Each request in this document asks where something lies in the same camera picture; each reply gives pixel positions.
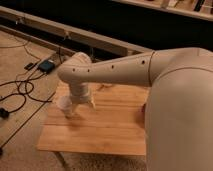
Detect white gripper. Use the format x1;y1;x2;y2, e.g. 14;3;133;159
66;83;96;118

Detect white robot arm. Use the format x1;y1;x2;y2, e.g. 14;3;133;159
58;48;213;171

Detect wooden table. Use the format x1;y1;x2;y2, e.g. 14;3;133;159
37;84;148;155

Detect blue electronics box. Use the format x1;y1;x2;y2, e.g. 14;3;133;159
38;60;55;74

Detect small black adapter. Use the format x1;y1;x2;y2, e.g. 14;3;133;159
24;63;37;71

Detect black plug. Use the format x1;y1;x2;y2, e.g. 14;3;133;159
0;108;9;119

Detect black floor cable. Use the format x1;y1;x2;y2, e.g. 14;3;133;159
0;36;68;148

